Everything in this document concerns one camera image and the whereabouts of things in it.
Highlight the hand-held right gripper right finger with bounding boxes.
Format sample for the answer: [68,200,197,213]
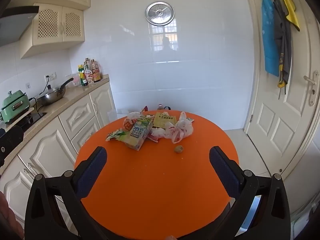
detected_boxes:
[205,146,292,240]

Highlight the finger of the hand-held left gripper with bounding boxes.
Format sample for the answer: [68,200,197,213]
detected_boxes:
[0,125,24,167]

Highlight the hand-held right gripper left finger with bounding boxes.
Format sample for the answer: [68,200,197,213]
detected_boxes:
[24,146,110,240]

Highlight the beige stone countertop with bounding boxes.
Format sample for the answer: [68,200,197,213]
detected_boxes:
[0,74,110,174]

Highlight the round silver pot lid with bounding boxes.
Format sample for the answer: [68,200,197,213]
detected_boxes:
[145,2,175,26]

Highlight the white rice bag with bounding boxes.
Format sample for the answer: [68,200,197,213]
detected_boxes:
[107,108,131,123]

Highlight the black induction hob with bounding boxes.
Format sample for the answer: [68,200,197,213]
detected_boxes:
[5,112,48,131]

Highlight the steel wok with black handle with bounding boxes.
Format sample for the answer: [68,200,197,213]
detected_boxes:
[37,78,75,106]

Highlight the yellow cloth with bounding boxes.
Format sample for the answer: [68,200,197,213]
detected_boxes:
[278,0,300,32]

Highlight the white panel door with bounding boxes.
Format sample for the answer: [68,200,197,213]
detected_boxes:
[243,0,320,182]

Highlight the green electric cooker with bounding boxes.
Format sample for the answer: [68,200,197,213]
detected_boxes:
[0,91,31,125]

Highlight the small white red plastic bag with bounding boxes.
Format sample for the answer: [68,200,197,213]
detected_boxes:
[122,111,142,132]

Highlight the yellow paper bag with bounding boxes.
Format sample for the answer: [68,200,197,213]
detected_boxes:
[152,111,178,130]

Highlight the cream lattice door cabinet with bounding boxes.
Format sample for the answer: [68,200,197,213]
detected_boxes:
[19,3,86,59]

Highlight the white red printed plastic bag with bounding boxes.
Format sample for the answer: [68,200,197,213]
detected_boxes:
[164,111,194,144]

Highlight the green snack wrapper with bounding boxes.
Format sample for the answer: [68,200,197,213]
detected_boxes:
[106,128,131,142]

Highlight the grey apron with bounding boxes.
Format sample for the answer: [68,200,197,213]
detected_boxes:
[268,0,292,88]

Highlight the blue apron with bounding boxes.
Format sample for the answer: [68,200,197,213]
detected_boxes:
[260,0,281,77]

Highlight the grey range hood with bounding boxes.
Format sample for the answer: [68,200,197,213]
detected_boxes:
[0,6,40,47]

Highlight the person's left forearm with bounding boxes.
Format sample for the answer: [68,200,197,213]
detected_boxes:
[0,191,25,240]

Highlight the red white label bottle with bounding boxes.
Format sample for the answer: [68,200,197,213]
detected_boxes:
[84,62,94,84]

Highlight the cream kitchen base cabinet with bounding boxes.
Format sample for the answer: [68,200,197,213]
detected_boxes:
[0,81,117,240]

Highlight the crumpled white tissue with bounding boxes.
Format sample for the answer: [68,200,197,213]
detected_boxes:
[151,127,166,141]

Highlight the green blue drink carton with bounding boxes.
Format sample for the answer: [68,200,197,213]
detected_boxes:
[123,118,153,151]

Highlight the metal door handle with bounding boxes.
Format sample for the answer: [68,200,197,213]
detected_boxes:
[303,71,320,106]

